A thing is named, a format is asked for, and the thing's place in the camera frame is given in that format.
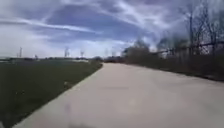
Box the pale concrete path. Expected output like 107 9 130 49
12 62 224 128

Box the row of distant pylons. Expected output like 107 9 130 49
15 46 86 60

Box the dark fence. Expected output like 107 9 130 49
123 41 224 82

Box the green grass field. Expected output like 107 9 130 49
0 59 104 128

